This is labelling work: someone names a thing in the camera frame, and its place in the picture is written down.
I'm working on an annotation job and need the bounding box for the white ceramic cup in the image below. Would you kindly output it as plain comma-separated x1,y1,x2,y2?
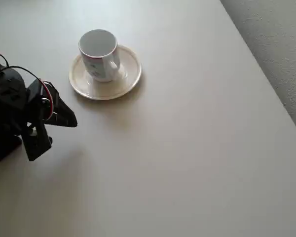
78,29,121,83

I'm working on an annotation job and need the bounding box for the white round saucer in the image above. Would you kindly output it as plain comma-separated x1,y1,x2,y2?
68,44,143,101

